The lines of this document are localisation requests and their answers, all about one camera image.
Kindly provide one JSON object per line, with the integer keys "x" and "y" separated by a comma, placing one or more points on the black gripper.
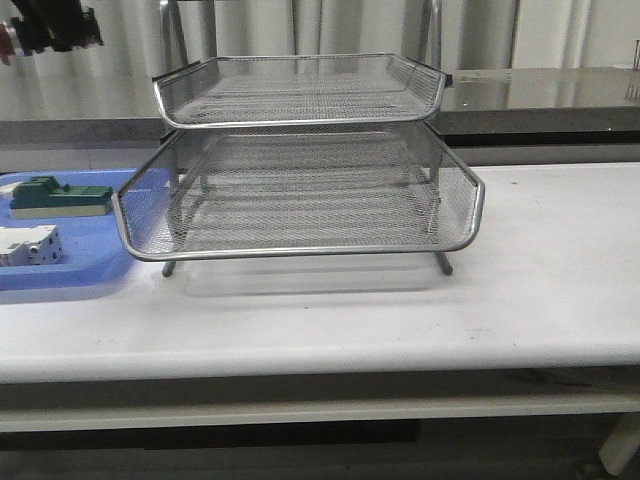
{"x": 61, "y": 26}

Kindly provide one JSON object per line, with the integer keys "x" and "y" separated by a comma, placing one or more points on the mesh rack tray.
{"x": 290, "y": 90}
{"x": 299, "y": 191}

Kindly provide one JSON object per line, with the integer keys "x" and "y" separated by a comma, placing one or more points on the grey stone counter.
{"x": 488, "y": 117}

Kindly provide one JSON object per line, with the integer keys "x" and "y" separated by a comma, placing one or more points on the green and beige electrical module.
{"x": 45, "y": 197}

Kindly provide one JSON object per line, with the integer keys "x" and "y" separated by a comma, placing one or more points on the white circuit breaker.
{"x": 30, "y": 246}

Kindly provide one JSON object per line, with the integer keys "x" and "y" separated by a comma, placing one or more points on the blue plastic tray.
{"x": 94, "y": 261}

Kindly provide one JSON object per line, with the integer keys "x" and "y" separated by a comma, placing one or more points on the pale pleated curtain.
{"x": 476, "y": 35}

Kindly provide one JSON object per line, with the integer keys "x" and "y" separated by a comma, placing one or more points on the white table leg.
{"x": 621, "y": 444}

